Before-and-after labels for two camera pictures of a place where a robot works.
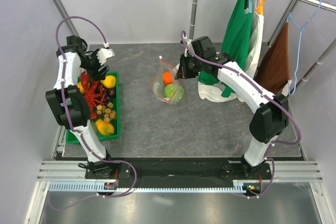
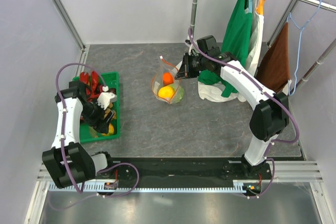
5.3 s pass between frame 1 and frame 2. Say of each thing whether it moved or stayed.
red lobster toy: stayed
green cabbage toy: stayed
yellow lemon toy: moved
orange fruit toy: stayed
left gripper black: moved
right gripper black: stayed
